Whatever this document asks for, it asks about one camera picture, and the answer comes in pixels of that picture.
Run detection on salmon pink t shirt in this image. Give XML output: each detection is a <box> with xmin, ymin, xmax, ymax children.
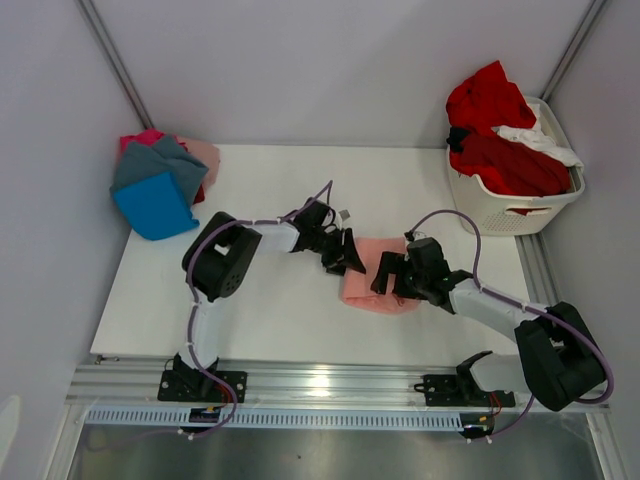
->
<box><xmin>340</xmin><ymin>237</ymin><xmax>420</xmax><ymax>315</ymax></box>

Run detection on left aluminium corner post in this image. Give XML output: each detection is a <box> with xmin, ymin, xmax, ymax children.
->
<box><xmin>74</xmin><ymin>0</ymin><xmax>154</xmax><ymax>129</ymax></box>

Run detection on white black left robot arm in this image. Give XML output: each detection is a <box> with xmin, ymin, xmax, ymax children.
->
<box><xmin>172</xmin><ymin>198</ymin><xmax>366</xmax><ymax>401</ymax></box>

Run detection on white laundry basket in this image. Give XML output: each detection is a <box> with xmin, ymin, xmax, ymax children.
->
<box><xmin>447</xmin><ymin>97</ymin><xmax>585</xmax><ymax>236</ymax></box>

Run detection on right aluminium corner post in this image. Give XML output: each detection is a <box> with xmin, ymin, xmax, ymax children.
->
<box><xmin>540</xmin><ymin>0</ymin><xmax>610</xmax><ymax>102</ymax></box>

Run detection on white shirt in basket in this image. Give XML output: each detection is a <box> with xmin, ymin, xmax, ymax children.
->
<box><xmin>493</xmin><ymin>117</ymin><xmax>584</xmax><ymax>168</ymax></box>

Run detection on dark red shirt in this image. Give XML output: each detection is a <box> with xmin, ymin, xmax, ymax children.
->
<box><xmin>449</xmin><ymin>132</ymin><xmax>571</xmax><ymax>197</ymax></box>

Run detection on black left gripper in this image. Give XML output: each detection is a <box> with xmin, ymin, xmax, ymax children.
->
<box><xmin>309</xmin><ymin>229</ymin><xmax>365</xmax><ymax>280</ymax></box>

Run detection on black garment in basket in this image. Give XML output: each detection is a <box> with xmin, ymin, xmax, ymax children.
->
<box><xmin>446</xmin><ymin>126</ymin><xmax>471</xmax><ymax>153</ymax></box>

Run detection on pale pink folded shirt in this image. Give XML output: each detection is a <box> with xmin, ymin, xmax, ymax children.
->
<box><xmin>177</xmin><ymin>136</ymin><xmax>220</xmax><ymax>191</ymax></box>

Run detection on red folded shirt in stack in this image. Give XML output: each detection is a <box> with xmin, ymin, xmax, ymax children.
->
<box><xmin>193</xmin><ymin>184</ymin><xmax>206</xmax><ymax>205</ymax></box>

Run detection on bright red shirt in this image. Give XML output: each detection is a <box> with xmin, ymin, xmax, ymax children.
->
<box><xmin>445</xmin><ymin>61</ymin><xmax>536</xmax><ymax>136</ymax></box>

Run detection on grey blue folded shirt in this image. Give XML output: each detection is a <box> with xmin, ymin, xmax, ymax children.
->
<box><xmin>110</xmin><ymin>136</ymin><xmax>209</xmax><ymax>205</ymax></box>

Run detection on blue folded t shirt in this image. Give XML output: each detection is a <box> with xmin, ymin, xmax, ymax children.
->
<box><xmin>112</xmin><ymin>172</ymin><xmax>200</xmax><ymax>241</ymax></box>

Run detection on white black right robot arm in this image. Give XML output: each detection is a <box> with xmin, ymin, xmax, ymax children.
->
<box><xmin>371</xmin><ymin>237</ymin><xmax>611</xmax><ymax>411</ymax></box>

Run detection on aluminium corner post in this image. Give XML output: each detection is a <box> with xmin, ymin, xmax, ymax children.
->
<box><xmin>74</xmin><ymin>0</ymin><xmax>154</xmax><ymax>129</ymax></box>
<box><xmin>540</xmin><ymin>0</ymin><xmax>610</xmax><ymax>102</ymax></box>

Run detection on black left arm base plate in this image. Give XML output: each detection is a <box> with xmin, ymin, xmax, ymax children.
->
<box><xmin>157</xmin><ymin>354</ymin><xmax>248</xmax><ymax>404</ymax></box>

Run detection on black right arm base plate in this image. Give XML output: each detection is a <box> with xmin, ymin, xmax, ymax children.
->
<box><xmin>413</xmin><ymin>374</ymin><xmax>516</xmax><ymax>408</ymax></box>

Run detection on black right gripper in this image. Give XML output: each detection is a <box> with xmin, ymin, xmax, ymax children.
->
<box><xmin>370</xmin><ymin>251</ymin><xmax>428</xmax><ymax>300</ymax></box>

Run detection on white slotted cable duct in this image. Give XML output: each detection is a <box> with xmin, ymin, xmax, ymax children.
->
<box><xmin>84</xmin><ymin>406</ymin><xmax>463</xmax><ymax>432</ymax></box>

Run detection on magenta folded shirt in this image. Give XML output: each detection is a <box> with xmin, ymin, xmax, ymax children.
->
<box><xmin>119</xmin><ymin>129</ymin><xmax>165</xmax><ymax>153</ymax></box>

